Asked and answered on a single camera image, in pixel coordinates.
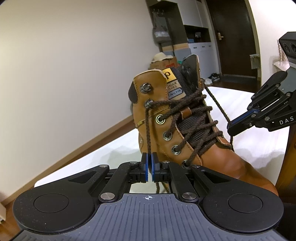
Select dark brown shoelace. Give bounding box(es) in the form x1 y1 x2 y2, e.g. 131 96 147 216
144 88 233 169

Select brown leather work boot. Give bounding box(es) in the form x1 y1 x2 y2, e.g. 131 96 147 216
128 54 277 193

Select shoes on floor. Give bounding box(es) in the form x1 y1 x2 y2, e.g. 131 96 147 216
204 73 221 86

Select quilted dining chair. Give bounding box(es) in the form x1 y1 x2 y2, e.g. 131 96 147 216
274 41 290 71

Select dark wooden door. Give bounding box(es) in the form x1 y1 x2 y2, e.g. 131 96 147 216
206 0 257 87

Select cardboard box with hat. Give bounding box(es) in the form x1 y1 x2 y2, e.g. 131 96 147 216
149 52 179 70

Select grey hanging bag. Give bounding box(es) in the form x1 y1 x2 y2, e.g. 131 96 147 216
152 12 171 45

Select tall dark storage shelf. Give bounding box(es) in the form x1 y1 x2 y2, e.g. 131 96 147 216
146 1 220 78

